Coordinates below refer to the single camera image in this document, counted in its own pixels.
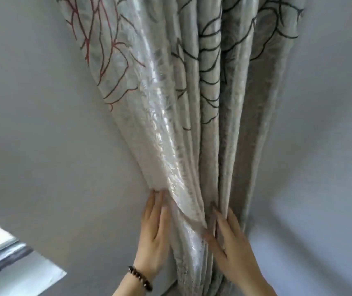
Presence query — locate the person's left hand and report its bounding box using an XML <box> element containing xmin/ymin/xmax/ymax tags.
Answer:
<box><xmin>132</xmin><ymin>189</ymin><xmax>172</xmax><ymax>283</ymax></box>

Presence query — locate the person's right hand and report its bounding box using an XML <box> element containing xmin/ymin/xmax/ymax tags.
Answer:
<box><xmin>201</xmin><ymin>206</ymin><xmax>270</xmax><ymax>292</ymax></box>

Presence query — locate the grey branch-patterned curtain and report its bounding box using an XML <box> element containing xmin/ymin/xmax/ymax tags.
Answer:
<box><xmin>54</xmin><ymin>0</ymin><xmax>307</xmax><ymax>296</ymax></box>

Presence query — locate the person's left forearm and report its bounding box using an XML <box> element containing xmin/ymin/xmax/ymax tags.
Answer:
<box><xmin>111</xmin><ymin>271</ymin><xmax>152</xmax><ymax>296</ymax></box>

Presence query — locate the person's right forearm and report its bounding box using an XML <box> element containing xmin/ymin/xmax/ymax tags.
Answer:
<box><xmin>250</xmin><ymin>280</ymin><xmax>279</xmax><ymax>296</ymax></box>

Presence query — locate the dark beaded bracelet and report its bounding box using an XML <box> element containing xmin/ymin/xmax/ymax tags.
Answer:
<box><xmin>127</xmin><ymin>266</ymin><xmax>154</xmax><ymax>292</ymax></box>

